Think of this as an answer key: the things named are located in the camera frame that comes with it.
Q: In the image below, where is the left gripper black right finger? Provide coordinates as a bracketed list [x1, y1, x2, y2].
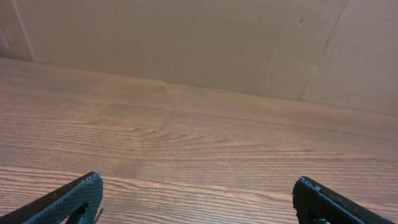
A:
[292, 176, 394, 224]

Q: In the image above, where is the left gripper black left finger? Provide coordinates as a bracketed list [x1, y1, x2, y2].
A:
[1, 172, 103, 224]

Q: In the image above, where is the brown cardboard back panel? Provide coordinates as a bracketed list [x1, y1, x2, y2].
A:
[1, 0, 397, 114]

